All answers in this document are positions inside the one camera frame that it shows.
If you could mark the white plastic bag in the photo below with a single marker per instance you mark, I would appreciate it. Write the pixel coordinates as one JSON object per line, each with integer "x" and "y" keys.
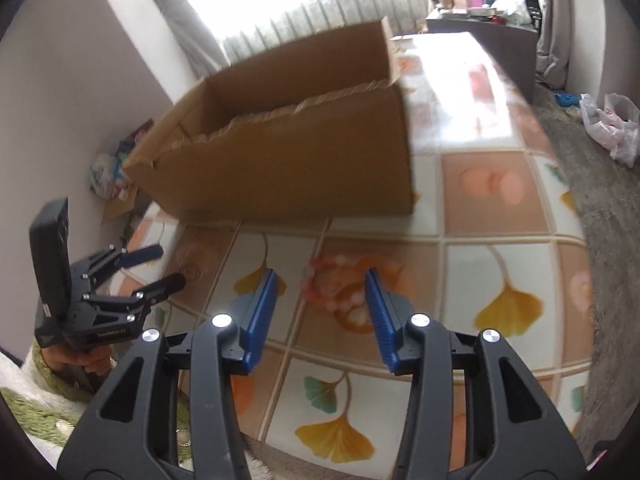
{"x": 610, "y": 130}

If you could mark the white fluffy blanket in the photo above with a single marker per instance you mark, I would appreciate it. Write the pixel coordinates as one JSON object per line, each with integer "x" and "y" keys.
{"x": 40, "y": 420}

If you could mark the plastic bag of small packets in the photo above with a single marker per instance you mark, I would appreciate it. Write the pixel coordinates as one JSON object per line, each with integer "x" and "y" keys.
{"x": 115, "y": 165}

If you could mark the person's left forearm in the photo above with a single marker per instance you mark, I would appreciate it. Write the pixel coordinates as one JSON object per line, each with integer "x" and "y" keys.
{"x": 37, "y": 370}

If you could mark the grey curtain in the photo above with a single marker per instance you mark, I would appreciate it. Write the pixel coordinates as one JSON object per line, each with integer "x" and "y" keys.
{"x": 185, "y": 20}
{"x": 552, "y": 35}

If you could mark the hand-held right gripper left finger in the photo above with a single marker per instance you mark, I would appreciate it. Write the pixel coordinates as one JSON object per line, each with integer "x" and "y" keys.
{"x": 260, "y": 320}

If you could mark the flat cardboard piece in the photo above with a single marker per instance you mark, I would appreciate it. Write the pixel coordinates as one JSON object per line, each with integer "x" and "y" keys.
{"x": 117, "y": 207}

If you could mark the person's left hand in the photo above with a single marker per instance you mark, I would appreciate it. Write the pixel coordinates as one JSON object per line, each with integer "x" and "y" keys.
{"x": 57, "y": 362}

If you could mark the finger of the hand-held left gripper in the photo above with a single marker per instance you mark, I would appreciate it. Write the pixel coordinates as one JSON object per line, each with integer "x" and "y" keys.
{"x": 145, "y": 255}
{"x": 167, "y": 285}

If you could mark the brown cardboard box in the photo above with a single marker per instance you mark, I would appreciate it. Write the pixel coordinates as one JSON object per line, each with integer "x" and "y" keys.
{"x": 300, "y": 160}

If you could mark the small blue object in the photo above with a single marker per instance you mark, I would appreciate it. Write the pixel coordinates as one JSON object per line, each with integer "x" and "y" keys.
{"x": 564, "y": 99}

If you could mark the white radiator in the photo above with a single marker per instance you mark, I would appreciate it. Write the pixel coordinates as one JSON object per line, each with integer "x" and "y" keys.
{"x": 310, "y": 15}

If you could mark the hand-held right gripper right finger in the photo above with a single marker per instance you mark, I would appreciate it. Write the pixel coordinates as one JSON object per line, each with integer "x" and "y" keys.
{"x": 381, "y": 320}

